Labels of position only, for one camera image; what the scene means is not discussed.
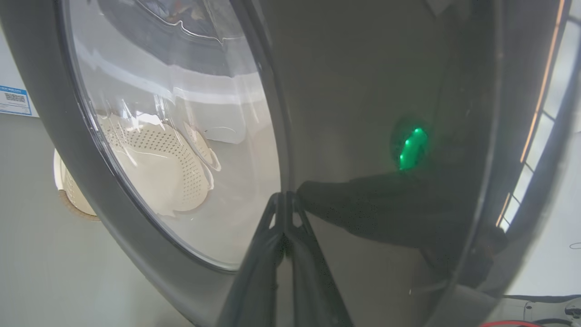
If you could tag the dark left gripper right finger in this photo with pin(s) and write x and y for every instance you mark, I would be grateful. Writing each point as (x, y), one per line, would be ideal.
(313, 286)

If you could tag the white front-load washing machine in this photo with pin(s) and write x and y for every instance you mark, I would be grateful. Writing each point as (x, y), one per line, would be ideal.
(9, 63)

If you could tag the washing machine door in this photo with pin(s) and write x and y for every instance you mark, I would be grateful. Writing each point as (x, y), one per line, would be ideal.
(363, 68)

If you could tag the cream perforated laundry basket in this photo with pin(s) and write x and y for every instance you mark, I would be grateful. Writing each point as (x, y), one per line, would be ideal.
(77, 195)

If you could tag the blue energy label sticker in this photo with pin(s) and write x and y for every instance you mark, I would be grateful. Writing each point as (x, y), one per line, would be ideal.
(14, 101)

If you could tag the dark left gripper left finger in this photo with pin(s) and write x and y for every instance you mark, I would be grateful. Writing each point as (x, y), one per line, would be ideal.
(256, 281)

